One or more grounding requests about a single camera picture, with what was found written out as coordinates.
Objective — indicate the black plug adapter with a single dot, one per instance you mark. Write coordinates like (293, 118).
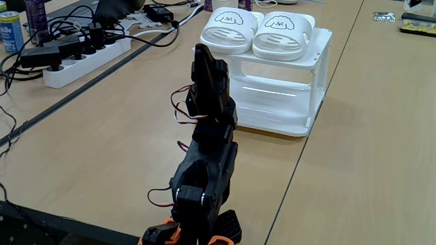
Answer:
(41, 56)
(66, 44)

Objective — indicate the white power strip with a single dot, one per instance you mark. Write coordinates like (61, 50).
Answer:
(85, 64)

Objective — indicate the blue drink can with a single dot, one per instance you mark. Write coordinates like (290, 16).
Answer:
(12, 32)

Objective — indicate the white slipper with dog print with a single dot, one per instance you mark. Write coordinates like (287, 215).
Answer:
(282, 41)
(228, 34)

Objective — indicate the white paper cup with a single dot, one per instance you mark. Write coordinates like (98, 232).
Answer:
(223, 3)

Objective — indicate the tall purple drink can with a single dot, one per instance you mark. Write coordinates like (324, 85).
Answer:
(36, 17)

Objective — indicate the black board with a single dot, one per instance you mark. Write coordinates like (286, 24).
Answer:
(41, 228)

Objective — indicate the black power brick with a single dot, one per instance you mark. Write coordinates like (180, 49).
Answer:
(158, 13)

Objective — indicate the yellow and black box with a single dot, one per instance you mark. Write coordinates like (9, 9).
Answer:
(417, 26)

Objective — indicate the clear plastic box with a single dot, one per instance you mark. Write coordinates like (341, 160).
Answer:
(420, 6)

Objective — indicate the white plastic shoe rack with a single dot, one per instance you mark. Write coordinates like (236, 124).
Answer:
(272, 98)

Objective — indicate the white printed plastic parts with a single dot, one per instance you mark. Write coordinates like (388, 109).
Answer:
(139, 21)

